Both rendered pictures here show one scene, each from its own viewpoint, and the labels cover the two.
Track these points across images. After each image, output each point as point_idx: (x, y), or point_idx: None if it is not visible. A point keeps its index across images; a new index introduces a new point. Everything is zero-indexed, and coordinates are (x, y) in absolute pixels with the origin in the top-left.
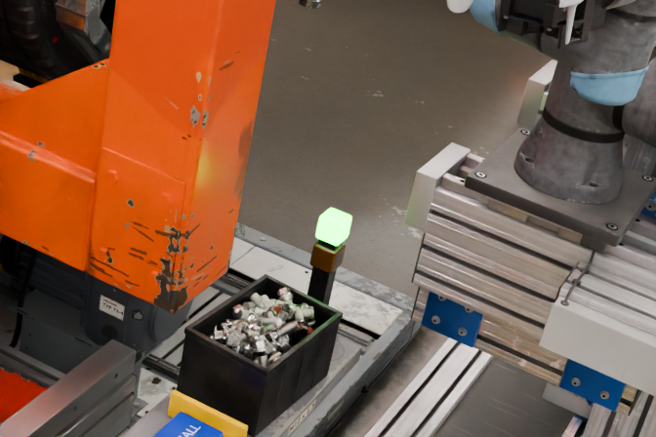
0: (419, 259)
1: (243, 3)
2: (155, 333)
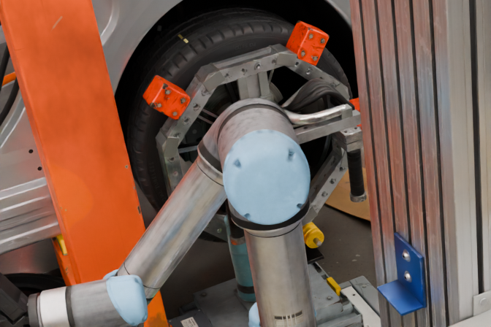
0: None
1: (102, 251)
2: None
